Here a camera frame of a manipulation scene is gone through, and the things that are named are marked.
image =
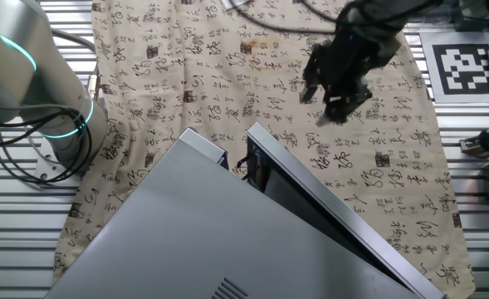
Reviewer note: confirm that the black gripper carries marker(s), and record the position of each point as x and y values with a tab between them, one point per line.
348	58

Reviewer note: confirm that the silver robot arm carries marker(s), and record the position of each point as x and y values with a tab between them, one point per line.
20	70

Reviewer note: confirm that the silver microwave body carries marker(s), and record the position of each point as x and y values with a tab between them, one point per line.
186	232

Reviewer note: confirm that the beige calligraphy print cloth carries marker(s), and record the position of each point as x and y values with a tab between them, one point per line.
227	83

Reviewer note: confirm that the white paper piece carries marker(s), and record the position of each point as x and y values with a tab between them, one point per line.
229	3

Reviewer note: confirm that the black white marker board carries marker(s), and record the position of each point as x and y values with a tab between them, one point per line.
460	66

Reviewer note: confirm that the grey white plastic box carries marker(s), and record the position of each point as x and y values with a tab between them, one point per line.
478	10

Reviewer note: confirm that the metal camera clamp bracket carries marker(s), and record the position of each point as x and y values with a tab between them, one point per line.
472	145

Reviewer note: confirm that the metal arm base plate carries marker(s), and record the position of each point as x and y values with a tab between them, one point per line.
45	166

